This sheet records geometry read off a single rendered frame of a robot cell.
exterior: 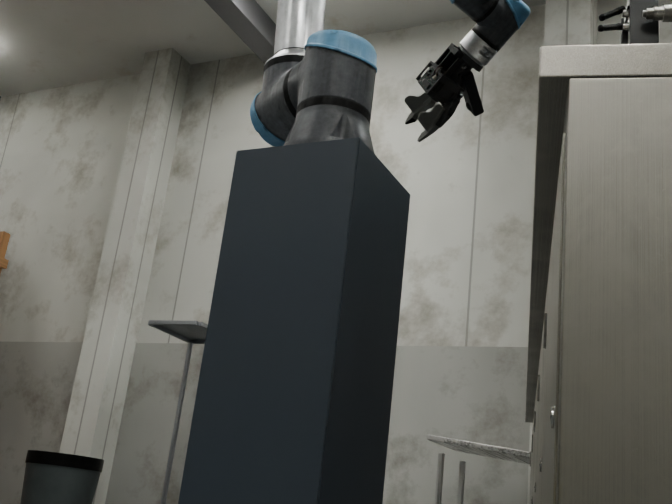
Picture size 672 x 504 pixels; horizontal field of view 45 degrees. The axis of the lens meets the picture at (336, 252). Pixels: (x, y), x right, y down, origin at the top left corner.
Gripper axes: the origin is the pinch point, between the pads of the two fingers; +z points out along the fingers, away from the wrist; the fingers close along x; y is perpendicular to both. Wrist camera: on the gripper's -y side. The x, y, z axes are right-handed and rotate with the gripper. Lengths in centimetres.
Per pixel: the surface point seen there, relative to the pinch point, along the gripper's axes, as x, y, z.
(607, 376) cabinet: 108, 47, -16
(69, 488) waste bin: -206, -133, 378
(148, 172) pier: -430, -145, 251
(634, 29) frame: 29, -1, -44
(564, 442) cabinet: 111, 49, -9
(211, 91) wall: -490, -174, 184
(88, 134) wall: -542, -125, 298
